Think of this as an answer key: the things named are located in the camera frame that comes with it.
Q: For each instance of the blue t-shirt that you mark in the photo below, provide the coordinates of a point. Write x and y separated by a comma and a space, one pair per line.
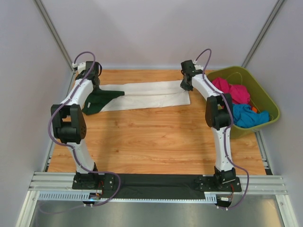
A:
245, 117

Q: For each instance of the olive green plastic bin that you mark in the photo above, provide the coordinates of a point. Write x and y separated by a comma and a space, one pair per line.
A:
259, 98

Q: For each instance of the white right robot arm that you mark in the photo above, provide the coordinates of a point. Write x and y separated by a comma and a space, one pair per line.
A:
218, 116

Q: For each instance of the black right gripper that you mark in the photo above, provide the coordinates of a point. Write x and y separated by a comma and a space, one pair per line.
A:
185, 87

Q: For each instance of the aluminium corner frame post left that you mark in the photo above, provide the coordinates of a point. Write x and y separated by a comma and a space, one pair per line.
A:
48, 21

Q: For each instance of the grey slotted cable duct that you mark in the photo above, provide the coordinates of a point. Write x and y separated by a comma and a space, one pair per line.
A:
91, 197

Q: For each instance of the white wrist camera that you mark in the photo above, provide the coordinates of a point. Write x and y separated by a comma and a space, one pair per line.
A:
79, 67
197, 66

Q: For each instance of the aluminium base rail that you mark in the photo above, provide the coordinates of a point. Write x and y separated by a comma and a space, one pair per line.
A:
258, 184

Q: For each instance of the white and green raglan t-shirt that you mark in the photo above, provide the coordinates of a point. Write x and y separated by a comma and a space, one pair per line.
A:
135, 96

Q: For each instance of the magenta pink t-shirt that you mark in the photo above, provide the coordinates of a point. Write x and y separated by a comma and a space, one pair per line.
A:
239, 93

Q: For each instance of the aluminium corner frame post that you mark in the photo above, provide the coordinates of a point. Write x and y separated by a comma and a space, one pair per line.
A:
48, 21
263, 32

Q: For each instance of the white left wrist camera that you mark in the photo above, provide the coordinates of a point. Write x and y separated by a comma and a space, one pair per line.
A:
79, 67

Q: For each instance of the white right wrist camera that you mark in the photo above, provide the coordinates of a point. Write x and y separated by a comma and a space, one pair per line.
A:
197, 66

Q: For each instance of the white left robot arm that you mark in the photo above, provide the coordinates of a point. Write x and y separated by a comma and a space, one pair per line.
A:
69, 126

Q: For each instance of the aluminium corner frame post right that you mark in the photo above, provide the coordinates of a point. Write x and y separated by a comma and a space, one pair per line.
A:
263, 32

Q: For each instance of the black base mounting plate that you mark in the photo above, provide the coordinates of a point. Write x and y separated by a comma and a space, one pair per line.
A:
171, 186

